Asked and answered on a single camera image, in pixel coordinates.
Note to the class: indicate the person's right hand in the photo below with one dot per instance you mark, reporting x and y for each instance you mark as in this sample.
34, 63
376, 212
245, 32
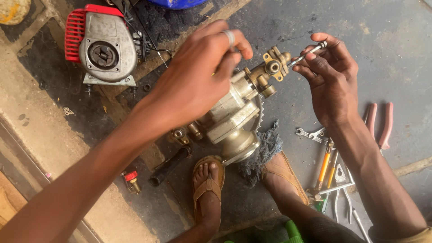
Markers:
334, 84

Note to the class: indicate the person's left hand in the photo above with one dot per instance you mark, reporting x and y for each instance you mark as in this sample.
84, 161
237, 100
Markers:
189, 81

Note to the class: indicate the person's right fingers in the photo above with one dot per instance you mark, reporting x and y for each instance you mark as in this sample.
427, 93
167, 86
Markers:
312, 60

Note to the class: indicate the person's left fingers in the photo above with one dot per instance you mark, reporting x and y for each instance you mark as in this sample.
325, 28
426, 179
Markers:
233, 47

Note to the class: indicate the thin silver metal rod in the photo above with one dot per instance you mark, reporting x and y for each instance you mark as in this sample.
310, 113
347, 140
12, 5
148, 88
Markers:
303, 55

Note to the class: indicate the brass and silver pump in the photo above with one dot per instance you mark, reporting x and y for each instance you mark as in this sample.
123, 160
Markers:
236, 118

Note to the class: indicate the toothed round saw blade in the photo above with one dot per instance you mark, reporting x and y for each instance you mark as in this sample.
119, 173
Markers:
260, 111

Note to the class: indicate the blue plastic container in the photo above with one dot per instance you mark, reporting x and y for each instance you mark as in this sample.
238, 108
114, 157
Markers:
177, 2

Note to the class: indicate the silver open-end wrench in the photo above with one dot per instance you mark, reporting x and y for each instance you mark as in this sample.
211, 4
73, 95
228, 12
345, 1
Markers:
305, 134
318, 132

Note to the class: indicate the black rubber washer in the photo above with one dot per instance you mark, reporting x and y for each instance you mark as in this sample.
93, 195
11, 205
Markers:
147, 87

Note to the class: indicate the grey rag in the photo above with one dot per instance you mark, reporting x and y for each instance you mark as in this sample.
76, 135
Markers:
265, 148

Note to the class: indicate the brown sandal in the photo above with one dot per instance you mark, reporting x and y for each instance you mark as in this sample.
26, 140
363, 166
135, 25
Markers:
209, 189
287, 172

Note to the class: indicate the silver metal snips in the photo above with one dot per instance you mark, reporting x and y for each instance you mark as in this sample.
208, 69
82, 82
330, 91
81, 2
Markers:
341, 177

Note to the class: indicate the red and grey small engine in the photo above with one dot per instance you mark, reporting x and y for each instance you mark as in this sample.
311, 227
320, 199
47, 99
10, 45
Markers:
108, 47

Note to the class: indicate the silver metal bar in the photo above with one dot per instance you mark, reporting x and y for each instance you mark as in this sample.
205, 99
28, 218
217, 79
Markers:
337, 187

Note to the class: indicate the person's right leg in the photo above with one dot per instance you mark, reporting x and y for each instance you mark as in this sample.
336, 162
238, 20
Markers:
281, 189

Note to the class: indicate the person's leg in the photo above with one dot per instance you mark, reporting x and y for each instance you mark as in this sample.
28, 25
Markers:
207, 206
281, 189

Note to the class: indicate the black socket tube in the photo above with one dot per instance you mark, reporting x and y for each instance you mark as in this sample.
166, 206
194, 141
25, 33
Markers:
168, 166

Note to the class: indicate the person's left leg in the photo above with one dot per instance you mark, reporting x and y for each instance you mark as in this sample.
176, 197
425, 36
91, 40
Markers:
207, 206

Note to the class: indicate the red capped brass valve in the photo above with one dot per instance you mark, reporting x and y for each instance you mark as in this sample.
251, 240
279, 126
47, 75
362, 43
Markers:
132, 180

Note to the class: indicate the silver tool shaft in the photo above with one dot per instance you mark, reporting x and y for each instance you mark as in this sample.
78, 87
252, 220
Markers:
360, 224

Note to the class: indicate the dark shorts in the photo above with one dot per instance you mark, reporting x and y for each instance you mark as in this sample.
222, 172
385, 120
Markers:
330, 231

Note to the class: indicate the green plastic object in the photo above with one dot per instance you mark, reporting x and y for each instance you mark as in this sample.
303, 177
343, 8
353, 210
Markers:
293, 233

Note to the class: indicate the small white scrap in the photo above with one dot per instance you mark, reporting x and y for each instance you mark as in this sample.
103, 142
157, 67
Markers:
68, 111

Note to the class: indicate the olive shirt sleeve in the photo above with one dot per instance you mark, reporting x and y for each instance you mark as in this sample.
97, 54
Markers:
405, 236

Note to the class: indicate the yellowish round object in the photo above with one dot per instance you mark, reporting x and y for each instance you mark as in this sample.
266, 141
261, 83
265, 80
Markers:
13, 10

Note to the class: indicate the wooden board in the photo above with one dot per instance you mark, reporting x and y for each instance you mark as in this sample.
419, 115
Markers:
10, 202

